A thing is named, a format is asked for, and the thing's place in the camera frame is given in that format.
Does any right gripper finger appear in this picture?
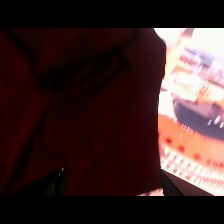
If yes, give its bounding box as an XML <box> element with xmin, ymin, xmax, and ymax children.
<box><xmin>40</xmin><ymin>168</ymin><xmax>67</xmax><ymax>197</ymax></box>

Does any dark red garment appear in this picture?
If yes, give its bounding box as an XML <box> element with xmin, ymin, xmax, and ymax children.
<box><xmin>0</xmin><ymin>27</ymin><xmax>167</xmax><ymax>197</ymax></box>

